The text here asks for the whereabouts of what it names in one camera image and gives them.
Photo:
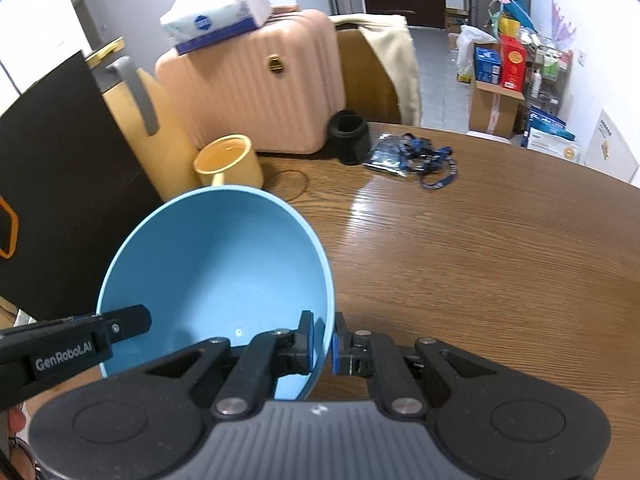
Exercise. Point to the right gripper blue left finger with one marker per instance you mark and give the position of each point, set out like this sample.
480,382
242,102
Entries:
256,368

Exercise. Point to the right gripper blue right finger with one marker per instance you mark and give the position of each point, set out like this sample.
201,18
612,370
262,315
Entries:
379,361

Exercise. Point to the blue bowl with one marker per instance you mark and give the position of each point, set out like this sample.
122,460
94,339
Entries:
225,261

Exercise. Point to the person's left hand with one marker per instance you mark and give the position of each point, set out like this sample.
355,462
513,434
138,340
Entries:
16,420

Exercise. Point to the black cylindrical cup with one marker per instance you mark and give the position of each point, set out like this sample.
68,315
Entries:
351,136

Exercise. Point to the yellow ceramic mug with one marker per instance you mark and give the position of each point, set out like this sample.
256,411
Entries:
229,160

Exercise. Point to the brown cardboard box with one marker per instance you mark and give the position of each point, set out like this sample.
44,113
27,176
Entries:
493,109

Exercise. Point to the pink ribbed suitcase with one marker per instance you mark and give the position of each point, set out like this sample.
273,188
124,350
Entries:
279,85

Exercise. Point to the wooden chair with beige cloth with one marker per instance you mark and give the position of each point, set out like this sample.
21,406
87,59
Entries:
380,69

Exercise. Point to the white leaning board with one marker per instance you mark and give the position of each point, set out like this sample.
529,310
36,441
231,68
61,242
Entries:
607,152

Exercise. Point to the blue carton box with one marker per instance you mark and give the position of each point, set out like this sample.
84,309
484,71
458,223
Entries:
487,65

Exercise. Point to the white plastic bag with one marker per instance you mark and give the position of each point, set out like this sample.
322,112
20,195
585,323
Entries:
468,38

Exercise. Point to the red gift box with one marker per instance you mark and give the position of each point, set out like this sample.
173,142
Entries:
513,63

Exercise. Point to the white blue tissue pack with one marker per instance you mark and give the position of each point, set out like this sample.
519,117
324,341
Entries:
190,25

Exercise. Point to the wire storage rack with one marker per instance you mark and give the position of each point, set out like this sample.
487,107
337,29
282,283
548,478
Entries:
547,71

